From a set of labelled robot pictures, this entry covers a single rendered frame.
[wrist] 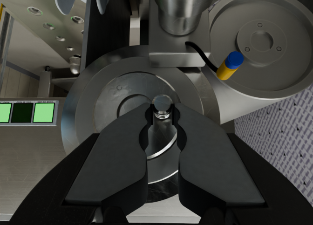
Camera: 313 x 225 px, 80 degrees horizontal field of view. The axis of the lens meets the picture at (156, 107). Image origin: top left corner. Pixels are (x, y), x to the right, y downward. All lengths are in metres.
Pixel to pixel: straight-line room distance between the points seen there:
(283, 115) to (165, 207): 0.35
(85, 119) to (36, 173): 0.43
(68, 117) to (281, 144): 0.26
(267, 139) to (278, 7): 0.18
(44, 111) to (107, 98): 0.44
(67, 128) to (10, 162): 0.45
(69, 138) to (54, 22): 0.32
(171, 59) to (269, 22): 0.11
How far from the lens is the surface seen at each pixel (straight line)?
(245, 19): 0.23
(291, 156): 0.28
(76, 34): 0.49
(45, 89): 3.36
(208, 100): 0.18
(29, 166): 0.61
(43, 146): 0.59
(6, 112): 0.66
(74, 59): 0.59
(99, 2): 0.22
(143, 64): 0.18
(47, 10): 0.44
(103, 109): 0.16
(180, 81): 0.17
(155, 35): 0.16
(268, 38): 0.23
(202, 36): 0.17
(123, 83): 0.16
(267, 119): 0.33
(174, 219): 0.53
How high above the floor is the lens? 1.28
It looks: 12 degrees down
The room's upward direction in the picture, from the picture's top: 180 degrees counter-clockwise
